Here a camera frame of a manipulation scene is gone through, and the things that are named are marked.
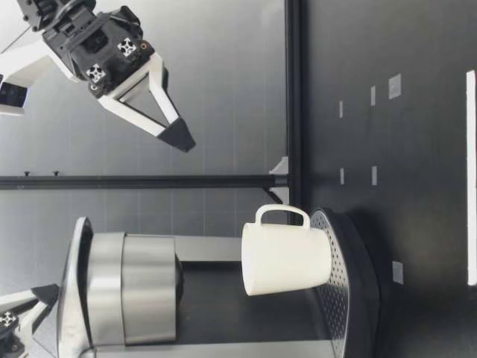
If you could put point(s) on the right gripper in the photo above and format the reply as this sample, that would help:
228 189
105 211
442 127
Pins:
97 48

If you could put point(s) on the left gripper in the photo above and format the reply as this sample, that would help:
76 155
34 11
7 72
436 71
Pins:
7 320

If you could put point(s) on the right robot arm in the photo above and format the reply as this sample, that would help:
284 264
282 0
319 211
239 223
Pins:
44 11

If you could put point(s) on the silver and black coffee machine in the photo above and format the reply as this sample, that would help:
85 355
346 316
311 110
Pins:
149 283

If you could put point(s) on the white mug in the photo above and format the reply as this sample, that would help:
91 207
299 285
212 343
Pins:
287 257

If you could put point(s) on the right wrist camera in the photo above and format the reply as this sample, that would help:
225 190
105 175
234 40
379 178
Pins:
26 74

